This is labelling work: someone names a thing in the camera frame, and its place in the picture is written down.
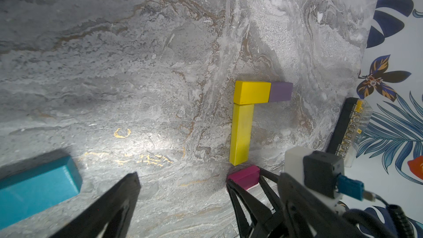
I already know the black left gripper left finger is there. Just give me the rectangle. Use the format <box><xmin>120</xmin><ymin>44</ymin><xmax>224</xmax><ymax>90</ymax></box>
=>
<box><xmin>52</xmin><ymin>173</ymin><xmax>141</xmax><ymax>238</ymax></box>

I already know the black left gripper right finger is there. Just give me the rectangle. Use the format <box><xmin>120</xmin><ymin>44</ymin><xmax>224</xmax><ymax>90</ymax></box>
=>
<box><xmin>278</xmin><ymin>173</ymin><xmax>365</xmax><ymax>238</ymax></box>

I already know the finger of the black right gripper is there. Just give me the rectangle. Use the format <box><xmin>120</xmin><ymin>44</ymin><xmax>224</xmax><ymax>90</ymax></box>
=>
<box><xmin>259</xmin><ymin>167</ymin><xmax>283</xmax><ymax>211</ymax></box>
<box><xmin>226</xmin><ymin>180</ymin><xmax>273</xmax><ymax>238</ymax></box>

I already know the magenta block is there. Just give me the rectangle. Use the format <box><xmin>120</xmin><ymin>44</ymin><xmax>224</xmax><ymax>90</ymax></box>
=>
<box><xmin>227</xmin><ymin>165</ymin><xmax>260</xmax><ymax>191</ymax></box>

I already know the teal block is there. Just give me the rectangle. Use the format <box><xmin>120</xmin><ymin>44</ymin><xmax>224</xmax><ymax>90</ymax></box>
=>
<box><xmin>1</xmin><ymin>156</ymin><xmax>83</xmax><ymax>229</ymax></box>

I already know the long yellow block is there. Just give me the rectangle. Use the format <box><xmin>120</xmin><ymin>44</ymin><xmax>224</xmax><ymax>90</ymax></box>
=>
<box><xmin>229</xmin><ymin>104</ymin><xmax>254</xmax><ymax>166</ymax></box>

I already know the purple short block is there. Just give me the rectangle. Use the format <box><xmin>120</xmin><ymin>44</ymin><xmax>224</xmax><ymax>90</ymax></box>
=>
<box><xmin>268</xmin><ymin>82</ymin><xmax>293</xmax><ymax>102</ymax></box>

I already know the short yellow block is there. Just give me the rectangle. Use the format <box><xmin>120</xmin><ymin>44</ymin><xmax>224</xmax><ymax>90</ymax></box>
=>
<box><xmin>234</xmin><ymin>81</ymin><xmax>271</xmax><ymax>105</ymax></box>

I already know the yellow screwdriver bit set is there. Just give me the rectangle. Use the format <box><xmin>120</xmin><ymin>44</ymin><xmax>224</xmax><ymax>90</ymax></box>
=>
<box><xmin>326</xmin><ymin>98</ymin><xmax>373</xmax><ymax>167</ymax></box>

